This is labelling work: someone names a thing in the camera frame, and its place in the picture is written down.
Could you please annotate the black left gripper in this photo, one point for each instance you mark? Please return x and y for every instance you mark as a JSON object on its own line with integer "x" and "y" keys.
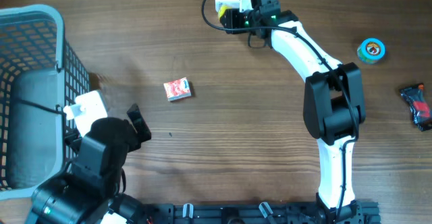
{"x": 143, "y": 131}

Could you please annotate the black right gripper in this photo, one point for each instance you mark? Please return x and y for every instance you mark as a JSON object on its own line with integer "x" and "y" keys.
{"x": 232, "y": 22}

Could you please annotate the yellow cylindrical container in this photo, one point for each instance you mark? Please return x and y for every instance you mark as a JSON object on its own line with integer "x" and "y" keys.
{"x": 222, "y": 10}

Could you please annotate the red snack box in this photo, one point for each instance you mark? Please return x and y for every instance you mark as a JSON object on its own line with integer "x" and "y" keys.
{"x": 177, "y": 89}

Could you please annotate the teal tin can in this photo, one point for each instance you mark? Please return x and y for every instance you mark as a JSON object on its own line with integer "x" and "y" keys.
{"x": 371, "y": 51}

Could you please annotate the red silver foil packet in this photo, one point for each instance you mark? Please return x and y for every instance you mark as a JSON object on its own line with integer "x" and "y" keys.
{"x": 420, "y": 110}

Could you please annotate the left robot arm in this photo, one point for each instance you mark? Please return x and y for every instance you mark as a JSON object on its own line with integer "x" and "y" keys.
{"x": 82, "y": 190}

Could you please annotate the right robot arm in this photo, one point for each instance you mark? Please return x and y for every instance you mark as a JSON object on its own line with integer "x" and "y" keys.
{"x": 333, "y": 96}

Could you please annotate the grey plastic shopping basket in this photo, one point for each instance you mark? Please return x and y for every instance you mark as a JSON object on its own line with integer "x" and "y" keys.
{"x": 40, "y": 75}

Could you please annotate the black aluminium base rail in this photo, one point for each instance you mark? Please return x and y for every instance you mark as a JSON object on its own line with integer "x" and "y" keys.
{"x": 289, "y": 213}

